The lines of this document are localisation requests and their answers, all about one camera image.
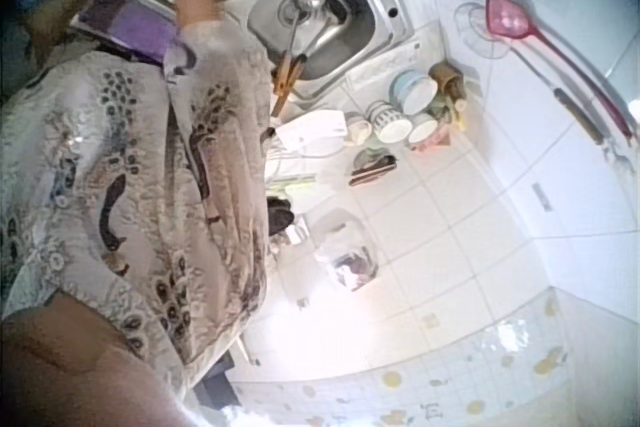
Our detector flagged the green and yellow cloth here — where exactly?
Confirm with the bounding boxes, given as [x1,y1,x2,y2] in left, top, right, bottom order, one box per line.
[268,173,320,200]

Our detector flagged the black round object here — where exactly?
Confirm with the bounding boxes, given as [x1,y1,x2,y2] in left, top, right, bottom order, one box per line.
[266,195,297,239]

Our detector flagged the white plastic container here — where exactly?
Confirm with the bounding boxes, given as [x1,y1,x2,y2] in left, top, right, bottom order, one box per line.
[273,108,350,159]

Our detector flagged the dark brown scrub sponge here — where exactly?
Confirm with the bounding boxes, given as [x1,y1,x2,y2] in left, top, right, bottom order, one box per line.
[348,150,402,189]

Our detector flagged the clear plastic bag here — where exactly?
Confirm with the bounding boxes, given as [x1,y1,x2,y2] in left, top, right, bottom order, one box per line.
[308,208,380,294]

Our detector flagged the small white cup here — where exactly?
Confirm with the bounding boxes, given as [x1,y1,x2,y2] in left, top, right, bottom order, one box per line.
[343,110,374,147]

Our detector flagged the white patterned cup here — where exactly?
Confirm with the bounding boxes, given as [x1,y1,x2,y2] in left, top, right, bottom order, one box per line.
[366,100,415,144]

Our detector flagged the light blue bowl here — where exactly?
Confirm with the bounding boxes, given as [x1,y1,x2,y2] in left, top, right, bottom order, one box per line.
[388,69,437,117]

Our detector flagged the steel sink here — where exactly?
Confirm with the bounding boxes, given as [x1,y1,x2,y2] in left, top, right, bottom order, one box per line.
[243,0,417,101]

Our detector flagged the brown cup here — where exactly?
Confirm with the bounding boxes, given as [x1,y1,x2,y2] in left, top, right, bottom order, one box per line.
[428,60,470,99]

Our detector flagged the clear suction hook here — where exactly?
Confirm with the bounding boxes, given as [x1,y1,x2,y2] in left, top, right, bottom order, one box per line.
[453,0,512,59]

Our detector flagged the purple cloth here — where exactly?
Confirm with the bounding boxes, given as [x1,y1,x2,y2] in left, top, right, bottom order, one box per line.
[73,0,197,74]

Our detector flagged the pink slotted turner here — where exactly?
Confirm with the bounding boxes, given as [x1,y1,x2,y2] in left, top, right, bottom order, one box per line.
[483,0,635,139]

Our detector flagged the utensil with dark handle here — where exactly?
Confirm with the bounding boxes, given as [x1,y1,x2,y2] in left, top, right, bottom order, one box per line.
[508,45,607,144]

